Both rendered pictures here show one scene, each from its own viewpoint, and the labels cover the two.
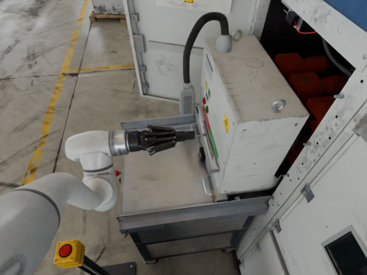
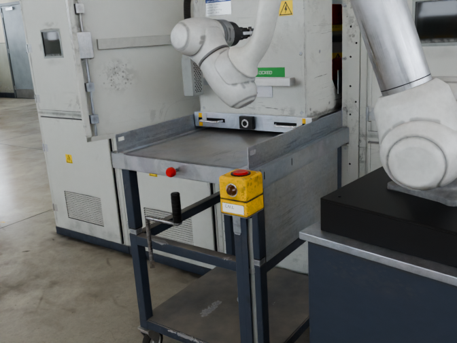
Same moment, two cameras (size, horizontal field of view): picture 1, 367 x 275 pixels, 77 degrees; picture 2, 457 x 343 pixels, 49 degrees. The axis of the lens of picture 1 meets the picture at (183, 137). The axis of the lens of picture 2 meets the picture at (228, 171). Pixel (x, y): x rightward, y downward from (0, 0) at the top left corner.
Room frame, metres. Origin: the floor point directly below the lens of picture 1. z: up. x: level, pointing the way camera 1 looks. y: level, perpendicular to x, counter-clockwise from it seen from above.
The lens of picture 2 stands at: (-0.56, 1.33, 1.24)
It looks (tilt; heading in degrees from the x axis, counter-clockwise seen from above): 16 degrees down; 314
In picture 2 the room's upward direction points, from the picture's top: 3 degrees counter-clockwise
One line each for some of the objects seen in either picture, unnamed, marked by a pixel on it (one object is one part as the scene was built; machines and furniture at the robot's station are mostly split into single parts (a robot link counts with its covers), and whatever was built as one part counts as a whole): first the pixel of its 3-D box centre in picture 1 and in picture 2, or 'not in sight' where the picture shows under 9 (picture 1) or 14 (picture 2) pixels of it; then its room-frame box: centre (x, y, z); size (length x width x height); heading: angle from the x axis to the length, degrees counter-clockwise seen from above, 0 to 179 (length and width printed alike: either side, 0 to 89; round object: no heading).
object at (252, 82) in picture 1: (267, 113); (280, 50); (0.74, -0.37, 1.15); 0.51 x 0.50 x 0.48; 98
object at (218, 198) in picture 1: (208, 153); (251, 121); (0.70, -0.13, 0.90); 0.54 x 0.05 x 0.06; 8
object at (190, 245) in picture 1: (185, 194); (241, 235); (0.68, -0.01, 0.46); 0.64 x 0.58 x 0.66; 98
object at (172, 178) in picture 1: (185, 164); (236, 146); (0.68, -0.01, 0.82); 0.68 x 0.62 x 0.06; 98
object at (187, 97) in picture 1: (187, 99); (192, 73); (0.90, -0.02, 1.09); 0.08 x 0.05 x 0.17; 98
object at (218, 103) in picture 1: (210, 119); (246, 55); (0.70, -0.12, 1.15); 0.48 x 0.01 x 0.48; 8
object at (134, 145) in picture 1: (141, 140); (232, 33); (0.52, 0.15, 1.23); 0.09 x 0.08 x 0.07; 98
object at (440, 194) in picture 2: not in sight; (443, 175); (-0.13, 0.11, 0.87); 0.22 x 0.18 x 0.06; 81
